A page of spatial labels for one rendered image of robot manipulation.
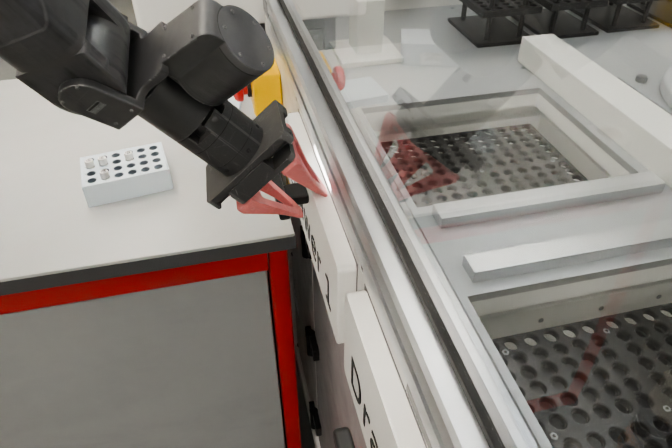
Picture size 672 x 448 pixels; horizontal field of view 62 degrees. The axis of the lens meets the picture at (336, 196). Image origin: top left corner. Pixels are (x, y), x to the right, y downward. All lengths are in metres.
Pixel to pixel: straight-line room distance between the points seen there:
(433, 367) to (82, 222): 0.63
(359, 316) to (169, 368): 0.58
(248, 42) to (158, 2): 0.91
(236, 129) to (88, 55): 0.14
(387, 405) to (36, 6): 0.34
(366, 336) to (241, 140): 0.20
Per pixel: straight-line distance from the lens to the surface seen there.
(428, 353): 0.36
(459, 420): 0.34
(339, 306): 0.53
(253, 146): 0.51
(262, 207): 0.54
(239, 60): 0.42
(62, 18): 0.42
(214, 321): 0.91
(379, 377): 0.42
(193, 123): 0.48
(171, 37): 0.45
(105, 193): 0.89
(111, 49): 0.45
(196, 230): 0.81
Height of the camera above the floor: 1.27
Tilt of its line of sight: 37 degrees down
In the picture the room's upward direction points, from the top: straight up
